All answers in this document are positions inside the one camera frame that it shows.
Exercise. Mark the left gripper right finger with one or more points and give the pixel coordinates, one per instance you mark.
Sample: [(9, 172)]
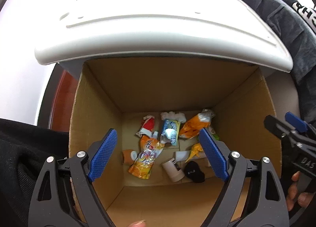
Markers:
[(251, 195)]

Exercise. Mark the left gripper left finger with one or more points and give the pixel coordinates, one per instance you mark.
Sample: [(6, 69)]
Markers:
[(64, 194)]

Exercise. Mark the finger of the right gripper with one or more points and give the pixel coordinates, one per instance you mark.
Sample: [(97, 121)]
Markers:
[(300, 125)]

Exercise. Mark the orange brown sock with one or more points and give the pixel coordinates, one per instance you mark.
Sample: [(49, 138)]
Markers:
[(129, 156)]

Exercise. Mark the green snack bag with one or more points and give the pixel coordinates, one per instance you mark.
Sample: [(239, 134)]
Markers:
[(213, 132)]

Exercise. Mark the black sock ball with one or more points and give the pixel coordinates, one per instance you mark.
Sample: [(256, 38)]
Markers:
[(193, 172)]

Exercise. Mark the orange toy dinosaur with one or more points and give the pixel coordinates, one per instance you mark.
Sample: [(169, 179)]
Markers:
[(195, 152)]

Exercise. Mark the beige cylindrical bottle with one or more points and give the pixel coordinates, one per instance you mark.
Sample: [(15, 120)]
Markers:
[(173, 170)]

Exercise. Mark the orange jelly drink pouch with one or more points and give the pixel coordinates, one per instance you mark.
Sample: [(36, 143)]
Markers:
[(151, 148)]

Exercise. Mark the white foam tube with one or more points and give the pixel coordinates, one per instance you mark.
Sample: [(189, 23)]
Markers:
[(182, 156)]

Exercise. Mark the red white wrapper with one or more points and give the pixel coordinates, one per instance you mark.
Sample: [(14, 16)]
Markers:
[(148, 123)]

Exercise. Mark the orange plastic bag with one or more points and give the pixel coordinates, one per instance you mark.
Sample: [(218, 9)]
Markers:
[(192, 127)]

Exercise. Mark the white knotted tissue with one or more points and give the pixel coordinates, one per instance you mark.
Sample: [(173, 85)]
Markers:
[(173, 116)]

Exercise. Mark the torn blue white carton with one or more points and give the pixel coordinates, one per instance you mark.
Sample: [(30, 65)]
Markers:
[(170, 131)]

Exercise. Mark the person's right hand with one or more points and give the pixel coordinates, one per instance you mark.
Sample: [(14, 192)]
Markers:
[(294, 196)]

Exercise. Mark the person's left hand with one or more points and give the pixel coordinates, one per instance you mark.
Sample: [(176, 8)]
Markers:
[(141, 223)]

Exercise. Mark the person's black clothing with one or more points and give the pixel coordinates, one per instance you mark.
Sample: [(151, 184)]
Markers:
[(24, 149)]

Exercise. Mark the black white logo pillow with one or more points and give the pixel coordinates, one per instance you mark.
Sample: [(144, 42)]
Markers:
[(307, 13)]

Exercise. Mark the cardboard box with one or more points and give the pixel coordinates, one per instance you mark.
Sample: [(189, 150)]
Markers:
[(158, 105)]

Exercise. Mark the white plastic bin lid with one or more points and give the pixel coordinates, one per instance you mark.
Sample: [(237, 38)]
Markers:
[(227, 29)]

